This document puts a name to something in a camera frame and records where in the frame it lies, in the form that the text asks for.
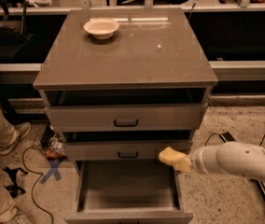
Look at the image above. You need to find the yellow sponge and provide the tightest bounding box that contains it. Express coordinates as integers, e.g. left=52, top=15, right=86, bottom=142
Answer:
left=159, top=147, right=183, bottom=165

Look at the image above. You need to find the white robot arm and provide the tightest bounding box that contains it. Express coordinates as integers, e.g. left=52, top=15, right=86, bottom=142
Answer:
left=174, top=141, right=265, bottom=182

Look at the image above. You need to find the top grey drawer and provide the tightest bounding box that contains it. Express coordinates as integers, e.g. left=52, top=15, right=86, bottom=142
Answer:
left=46, top=104, right=207, bottom=132

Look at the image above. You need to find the grey drawer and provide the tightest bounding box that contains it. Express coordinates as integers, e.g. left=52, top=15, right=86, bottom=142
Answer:
left=64, top=160, right=193, bottom=224
left=46, top=104, right=207, bottom=132
left=64, top=140, right=192, bottom=161

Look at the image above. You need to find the bottom grey drawer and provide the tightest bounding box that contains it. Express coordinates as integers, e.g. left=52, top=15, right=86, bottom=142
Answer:
left=64, top=160, right=193, bottom=224

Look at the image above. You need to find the grey drawer cabinet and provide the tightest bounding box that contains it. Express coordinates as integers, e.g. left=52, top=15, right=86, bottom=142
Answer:
left=33, top=7, right=219, bottom=224

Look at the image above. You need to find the middle grey drawer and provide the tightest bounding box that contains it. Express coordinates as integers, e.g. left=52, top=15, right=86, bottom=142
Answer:
left=64, top=140, right=192, bottom=161

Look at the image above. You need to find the black power adapter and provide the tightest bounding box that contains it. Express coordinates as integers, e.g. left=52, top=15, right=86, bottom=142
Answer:
left=219, top=132, right=235, bottom=142

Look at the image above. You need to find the blue tape cross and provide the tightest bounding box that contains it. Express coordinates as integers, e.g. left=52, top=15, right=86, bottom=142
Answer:
left=40, top=159, right=63, bottom=184

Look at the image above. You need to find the white bowl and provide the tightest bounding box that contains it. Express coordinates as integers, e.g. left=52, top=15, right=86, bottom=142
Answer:
left=83, top=18, right=119, bottom=40

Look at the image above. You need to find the beige shoe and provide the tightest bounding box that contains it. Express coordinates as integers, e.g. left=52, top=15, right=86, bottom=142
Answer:
left=0, top=122, right=32, bottom=156

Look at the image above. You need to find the black clamp tool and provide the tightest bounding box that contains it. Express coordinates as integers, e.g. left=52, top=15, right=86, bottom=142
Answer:
left=4, top=167, right=28, bottom=198

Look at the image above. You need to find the dark chair left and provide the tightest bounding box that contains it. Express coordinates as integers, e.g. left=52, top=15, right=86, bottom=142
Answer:
left=0, top=0, right=31, bottom=59

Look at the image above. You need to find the black cable left floor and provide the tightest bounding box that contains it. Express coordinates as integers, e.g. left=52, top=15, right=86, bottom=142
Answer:
left=21, top=145, right=55, bottom=224

